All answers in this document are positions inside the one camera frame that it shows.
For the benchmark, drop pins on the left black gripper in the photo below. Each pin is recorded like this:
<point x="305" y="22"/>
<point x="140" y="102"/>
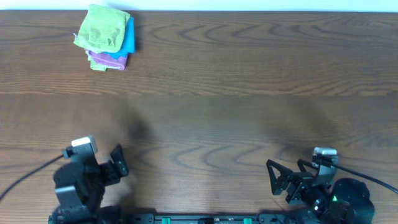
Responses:
<point x="116" y="173"/>

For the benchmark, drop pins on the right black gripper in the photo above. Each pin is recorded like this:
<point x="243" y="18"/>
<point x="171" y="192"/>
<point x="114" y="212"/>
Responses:
<point x="301" y="180"/>

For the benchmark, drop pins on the green microfiber cloth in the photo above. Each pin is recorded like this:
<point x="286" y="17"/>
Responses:
<point x="102" y="30"/>

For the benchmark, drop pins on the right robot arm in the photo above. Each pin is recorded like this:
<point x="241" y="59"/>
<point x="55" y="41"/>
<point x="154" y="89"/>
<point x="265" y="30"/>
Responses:
<point x="346" y="201"/>

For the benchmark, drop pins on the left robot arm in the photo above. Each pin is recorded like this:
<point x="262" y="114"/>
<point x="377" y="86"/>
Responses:
<point x="80" y="186"/>

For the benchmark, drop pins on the light green folded cloth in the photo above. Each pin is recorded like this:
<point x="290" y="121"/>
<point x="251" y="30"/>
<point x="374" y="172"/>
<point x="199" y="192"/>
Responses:
<point x="96" y="66"/>

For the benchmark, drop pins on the purple folded cloth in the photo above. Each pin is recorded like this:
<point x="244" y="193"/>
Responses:
<point x="101" y="58"/>

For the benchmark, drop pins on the blue folded cloth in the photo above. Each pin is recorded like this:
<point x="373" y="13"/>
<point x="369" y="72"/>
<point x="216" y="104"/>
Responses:
<point x="128" y="45"/>

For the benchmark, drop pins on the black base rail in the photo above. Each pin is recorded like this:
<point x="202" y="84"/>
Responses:
<point x="148" y="218"/>

